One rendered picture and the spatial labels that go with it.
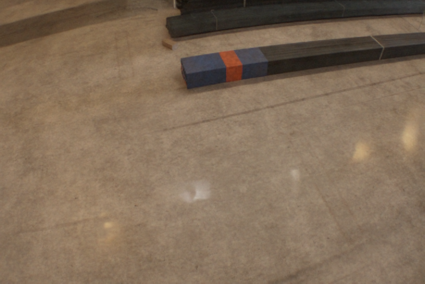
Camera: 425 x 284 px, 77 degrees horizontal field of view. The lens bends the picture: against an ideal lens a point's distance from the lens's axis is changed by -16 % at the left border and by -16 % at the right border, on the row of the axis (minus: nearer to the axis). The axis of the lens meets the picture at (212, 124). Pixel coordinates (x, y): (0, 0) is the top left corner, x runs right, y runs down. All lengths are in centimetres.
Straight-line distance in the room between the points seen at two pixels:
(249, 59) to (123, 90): 113
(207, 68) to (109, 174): 117
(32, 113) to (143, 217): 148
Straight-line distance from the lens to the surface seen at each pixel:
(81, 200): 215
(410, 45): 387
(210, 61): 273
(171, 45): 318
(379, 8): 466
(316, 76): 301
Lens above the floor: 172
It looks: 46 degrees down
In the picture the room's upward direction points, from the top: straight up
